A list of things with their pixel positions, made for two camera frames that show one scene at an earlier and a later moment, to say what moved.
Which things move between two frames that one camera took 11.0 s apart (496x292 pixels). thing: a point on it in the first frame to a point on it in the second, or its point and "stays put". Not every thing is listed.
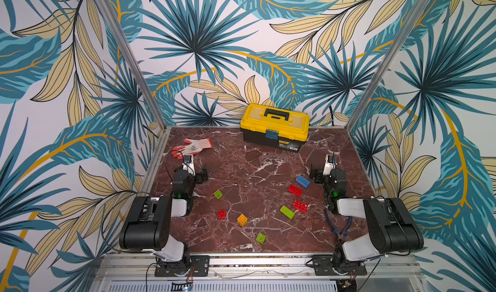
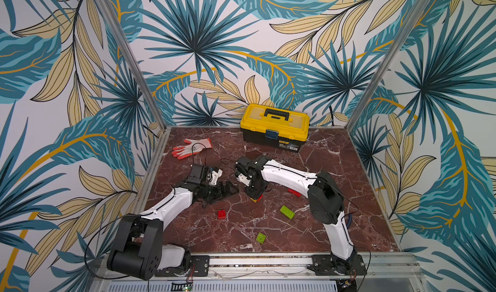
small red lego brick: x=221 y=214 stays put
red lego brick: x=295 y=190 stays put
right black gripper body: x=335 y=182 to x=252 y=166
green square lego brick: x=261 y=238 stays put
